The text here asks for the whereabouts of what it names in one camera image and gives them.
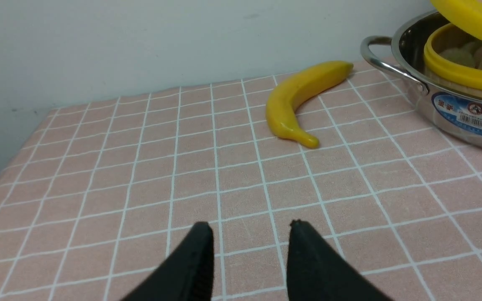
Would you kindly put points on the pink checked tablecloth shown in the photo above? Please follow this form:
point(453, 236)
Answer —
point(102, 193)

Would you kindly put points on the yellow rimmed bamboo steamer basket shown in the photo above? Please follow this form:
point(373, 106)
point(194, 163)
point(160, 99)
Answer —
point(453, 58)

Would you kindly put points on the stainless steel pot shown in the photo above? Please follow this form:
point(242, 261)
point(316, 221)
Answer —
point(456, 113)

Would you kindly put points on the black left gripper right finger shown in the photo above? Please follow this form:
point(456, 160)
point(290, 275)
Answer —
point(316, 272)

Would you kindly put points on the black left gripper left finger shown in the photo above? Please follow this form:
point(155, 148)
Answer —
point(187, 274)

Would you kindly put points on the yellow plastic banana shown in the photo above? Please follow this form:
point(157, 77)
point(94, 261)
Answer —
point(293, 92)

